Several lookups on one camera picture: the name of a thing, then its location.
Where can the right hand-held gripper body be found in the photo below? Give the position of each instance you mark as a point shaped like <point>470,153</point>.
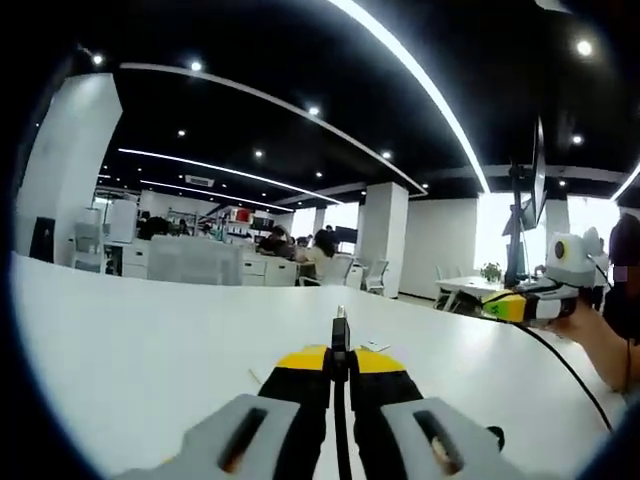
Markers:
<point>572,260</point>

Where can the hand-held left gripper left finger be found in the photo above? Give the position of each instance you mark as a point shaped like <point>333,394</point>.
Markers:
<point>260,430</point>

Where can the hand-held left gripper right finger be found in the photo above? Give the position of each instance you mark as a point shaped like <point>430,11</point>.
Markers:
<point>390,395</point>

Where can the white desk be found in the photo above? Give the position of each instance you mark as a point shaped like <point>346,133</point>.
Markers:
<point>150,350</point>

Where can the frosted desk partition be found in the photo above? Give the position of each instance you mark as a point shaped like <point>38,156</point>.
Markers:
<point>195,260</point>

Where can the person's right hand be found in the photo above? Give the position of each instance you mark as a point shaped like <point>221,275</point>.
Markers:
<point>580,322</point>

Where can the small monitor screen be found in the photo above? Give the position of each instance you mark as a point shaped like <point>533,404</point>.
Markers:
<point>520,257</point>

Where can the green potted plant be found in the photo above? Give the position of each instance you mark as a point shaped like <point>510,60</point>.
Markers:
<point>491,271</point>

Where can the small white table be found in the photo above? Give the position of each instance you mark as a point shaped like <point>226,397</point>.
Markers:
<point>465,285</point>

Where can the person's black top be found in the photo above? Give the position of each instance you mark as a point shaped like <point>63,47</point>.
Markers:
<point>622,312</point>

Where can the white office chair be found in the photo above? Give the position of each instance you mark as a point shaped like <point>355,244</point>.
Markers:
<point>340,270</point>
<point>377,275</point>
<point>90,245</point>

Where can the slim white pillar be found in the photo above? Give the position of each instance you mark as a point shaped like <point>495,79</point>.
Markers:
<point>382,235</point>

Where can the white drawer cabinet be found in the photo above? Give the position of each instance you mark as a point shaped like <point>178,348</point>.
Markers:
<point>270,270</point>

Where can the black computer monitor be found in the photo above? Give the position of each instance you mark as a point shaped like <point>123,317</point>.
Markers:
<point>346,233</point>

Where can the red box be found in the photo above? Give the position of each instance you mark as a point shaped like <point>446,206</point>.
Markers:
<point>242,215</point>

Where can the long curved ceiling light strip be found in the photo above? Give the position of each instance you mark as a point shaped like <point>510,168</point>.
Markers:
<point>430,95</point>

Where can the thin straight ceiling light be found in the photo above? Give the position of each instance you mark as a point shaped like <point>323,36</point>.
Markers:
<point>225,172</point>
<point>215,195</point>

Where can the ceiling air vent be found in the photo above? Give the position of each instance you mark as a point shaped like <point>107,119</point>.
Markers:
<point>199,180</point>

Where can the black panel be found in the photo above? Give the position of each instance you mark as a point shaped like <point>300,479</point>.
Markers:
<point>42,240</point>

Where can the wide white pillar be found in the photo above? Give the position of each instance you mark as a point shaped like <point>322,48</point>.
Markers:
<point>70,165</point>

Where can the group of round ceiling spotlights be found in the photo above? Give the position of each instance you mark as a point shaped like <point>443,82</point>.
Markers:
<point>196,65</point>

